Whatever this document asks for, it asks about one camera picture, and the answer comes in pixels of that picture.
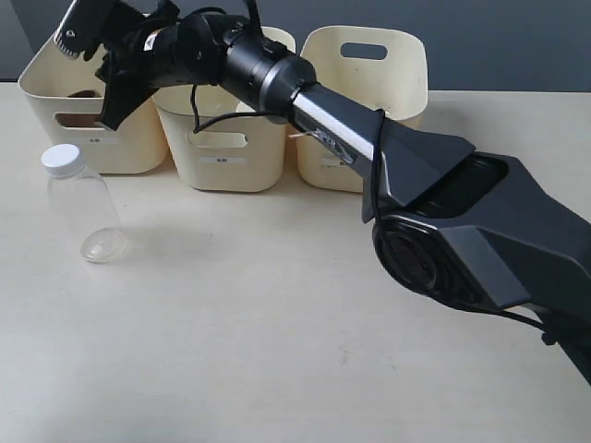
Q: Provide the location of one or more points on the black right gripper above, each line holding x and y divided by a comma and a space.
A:
160, 54

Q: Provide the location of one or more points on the brown wooden cup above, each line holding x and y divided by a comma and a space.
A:
83, 120

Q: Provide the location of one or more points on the clear plastic bottle white cap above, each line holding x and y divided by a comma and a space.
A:
81, 198

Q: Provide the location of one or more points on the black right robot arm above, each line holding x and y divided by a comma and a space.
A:
469, 229

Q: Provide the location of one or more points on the cream bin left wood label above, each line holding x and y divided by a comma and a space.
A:
137, 146

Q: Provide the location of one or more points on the cream bin middle paper label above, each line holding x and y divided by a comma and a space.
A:
243, 155

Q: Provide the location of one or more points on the cream bin right plastic label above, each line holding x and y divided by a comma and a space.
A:
378, 68

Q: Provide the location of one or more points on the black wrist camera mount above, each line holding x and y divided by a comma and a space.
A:
89, 24

